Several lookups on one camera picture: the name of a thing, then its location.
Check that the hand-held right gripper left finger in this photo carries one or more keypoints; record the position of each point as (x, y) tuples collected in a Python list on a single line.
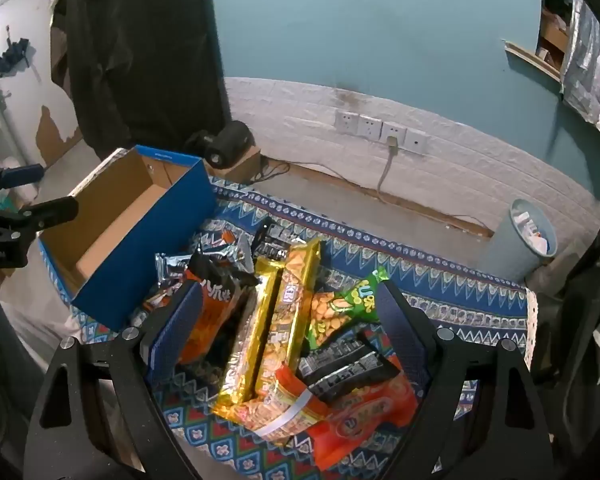
[(175, 330)]

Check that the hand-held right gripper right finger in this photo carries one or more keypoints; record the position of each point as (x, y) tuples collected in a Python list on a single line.
[(405, 340)]

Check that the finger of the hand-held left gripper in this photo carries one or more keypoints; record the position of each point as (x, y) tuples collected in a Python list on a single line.
[(22, 174), (47, 211)]

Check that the orange chip packet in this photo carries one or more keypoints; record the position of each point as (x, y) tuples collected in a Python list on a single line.
[(215, 310)]

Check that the silver black snack packet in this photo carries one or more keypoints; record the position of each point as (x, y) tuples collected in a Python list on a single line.
[(169, 266)]

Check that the green peanut packet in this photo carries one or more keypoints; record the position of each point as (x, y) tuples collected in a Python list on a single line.
[(340, 310)]

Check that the blue cardboard box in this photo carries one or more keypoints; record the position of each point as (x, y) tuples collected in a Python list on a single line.
[(145, 260)]

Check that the plain gold biscuit packet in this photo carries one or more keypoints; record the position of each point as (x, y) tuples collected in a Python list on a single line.
[(252, 340)]

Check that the red snack packet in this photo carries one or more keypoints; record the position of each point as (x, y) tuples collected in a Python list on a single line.
[(370, 415)]

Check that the clear orange striped packet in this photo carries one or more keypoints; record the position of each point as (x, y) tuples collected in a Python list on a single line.
[(280, 410)]

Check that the patterned blue blanket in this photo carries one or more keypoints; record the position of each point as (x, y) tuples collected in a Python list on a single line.
[(430, 280)]

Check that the white door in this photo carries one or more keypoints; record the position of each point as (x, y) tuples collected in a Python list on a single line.
[(25, 95)]

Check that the dark folded umbrella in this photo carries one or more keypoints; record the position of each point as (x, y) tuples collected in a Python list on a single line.
[(12, 55)]

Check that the grey trash bin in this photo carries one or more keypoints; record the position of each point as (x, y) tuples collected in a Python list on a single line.
[(505, 255)]

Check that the white paper trash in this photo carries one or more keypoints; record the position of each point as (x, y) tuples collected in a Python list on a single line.
[(536, 241)]

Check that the black hanging cloth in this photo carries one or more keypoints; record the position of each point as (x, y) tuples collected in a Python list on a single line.
[(145, 60)]

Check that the small cardboard box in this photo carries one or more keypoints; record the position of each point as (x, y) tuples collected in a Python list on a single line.
[(245, 162)]

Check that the black cylindrical device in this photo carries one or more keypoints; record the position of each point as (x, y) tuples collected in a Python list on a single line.
[(230, 142)]

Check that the wooden strip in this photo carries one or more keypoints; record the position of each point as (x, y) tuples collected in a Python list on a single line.
[(532, 60)]

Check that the silver foil sheet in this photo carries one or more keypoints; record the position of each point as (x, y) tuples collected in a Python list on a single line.
[(590, 70)]

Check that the white wall socket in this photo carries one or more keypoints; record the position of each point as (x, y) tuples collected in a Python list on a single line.
[(345, 121), (369, 126), (397, 130), (416, 141)]

